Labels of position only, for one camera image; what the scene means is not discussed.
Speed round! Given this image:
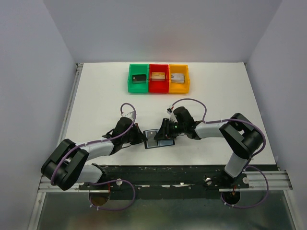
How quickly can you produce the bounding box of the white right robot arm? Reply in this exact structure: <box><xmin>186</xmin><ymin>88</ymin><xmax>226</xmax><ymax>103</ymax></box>
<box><xmin>154</xmin><ymin>106</ymin><xmax>266</xmax><ymax>188</ymax></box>

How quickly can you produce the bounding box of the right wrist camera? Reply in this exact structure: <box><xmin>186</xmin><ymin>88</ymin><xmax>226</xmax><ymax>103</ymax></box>
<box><xmin>166</xmin><ymin>107</ymin><xmax>177</xmax><ymax>122</ymax></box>

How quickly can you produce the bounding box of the black credit card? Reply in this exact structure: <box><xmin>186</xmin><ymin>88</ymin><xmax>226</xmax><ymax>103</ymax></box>
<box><xmin>132</xmin><ymin>74</ymin><xmax>147</xmax><ymax>84</ymax></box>

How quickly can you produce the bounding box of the green plastic bin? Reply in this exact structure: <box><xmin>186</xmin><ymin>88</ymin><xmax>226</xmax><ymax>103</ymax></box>
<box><xmin>127</xmin><ymin>64</ymin><xmax>149</xmax><ymax>93</ymax></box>

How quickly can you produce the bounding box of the yellow plastic bin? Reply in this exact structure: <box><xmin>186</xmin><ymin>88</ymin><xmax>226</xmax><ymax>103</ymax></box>
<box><xmin>169</xmin><ymin>64</ymin><xmax>190</xmax><ymax>94</ymax></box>

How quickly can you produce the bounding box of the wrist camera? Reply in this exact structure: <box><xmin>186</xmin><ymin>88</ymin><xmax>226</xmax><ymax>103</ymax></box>
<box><xmin>166</xmin><ymin>107</ymin><xmax>177</xmax><ymax>122</ymax></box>
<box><xmin>121</xmin><ymin>111</ymin><xmax>136</xmax><ymax>120</ymax></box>

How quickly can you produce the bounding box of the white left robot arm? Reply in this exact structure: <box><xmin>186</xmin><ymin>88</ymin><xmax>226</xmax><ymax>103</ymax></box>
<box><xmin>41</xmin><ymin>117</ymin><xmax>147</xmax><ymax>191</ymax></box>

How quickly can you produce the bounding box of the grey credit card in holder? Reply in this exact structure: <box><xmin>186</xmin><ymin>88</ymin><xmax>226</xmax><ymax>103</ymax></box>
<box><xmin>147</xmin><ymin>130</ymin><xmax>158</xmax><ymax>148</ymax></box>

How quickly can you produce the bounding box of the red plastic bin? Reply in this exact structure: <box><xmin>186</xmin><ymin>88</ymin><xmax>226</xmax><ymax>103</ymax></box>
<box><xmin>148</xmin><ymin>64</ymin><xmax>169</xmax><ymax>94</ymax></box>

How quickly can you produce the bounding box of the gold credit card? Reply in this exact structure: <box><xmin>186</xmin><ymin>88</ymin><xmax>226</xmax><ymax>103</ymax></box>
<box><xmin>151</xmin><ymin>72</ymin><xmax>165</xmax><ymax>81</ymax></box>

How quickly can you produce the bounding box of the aluminium frame rail left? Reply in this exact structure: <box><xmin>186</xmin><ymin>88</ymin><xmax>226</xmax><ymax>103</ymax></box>
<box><xmin>27</xmin><ymin>63</ymin><xmax>84</xmax><ymax>230</ymax></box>

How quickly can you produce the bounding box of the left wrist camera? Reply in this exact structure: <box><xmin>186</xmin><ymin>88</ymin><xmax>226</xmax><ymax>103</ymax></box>
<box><xmin>121</xmin><ymin>111</ymin><xmax>136</xmax><ymax>120</ymax></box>

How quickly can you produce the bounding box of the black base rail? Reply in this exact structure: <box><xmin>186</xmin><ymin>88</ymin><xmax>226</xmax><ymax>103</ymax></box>
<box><xmin>79</xmin><ymin>165</ymin><xmax>249</xmax><ymax>200</ymax></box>

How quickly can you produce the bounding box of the black leather card holder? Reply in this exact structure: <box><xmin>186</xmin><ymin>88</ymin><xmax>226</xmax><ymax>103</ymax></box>
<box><xmin>143</xmin><ymin>129</ymin><xmax>175</xmax><ymax>149</ymax></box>

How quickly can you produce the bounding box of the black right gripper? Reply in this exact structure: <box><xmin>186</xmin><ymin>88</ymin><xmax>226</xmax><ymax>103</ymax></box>
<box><xmin>153</xmin><ymin>118</ymin><xmax>186</xmax><ymax>141</ymax></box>

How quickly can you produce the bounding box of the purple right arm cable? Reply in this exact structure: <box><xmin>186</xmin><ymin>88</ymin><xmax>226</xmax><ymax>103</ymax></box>
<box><xmin>171</xmin><ymin>98</ymin><xmax>269</xmax><ymax>208</ymax></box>

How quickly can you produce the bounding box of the silver credit card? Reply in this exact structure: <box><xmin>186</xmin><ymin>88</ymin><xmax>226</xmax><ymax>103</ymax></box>
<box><xmin>171</xmin><ymin>73</ymin><xmax>185</xmax><ymax>84</ymax></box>

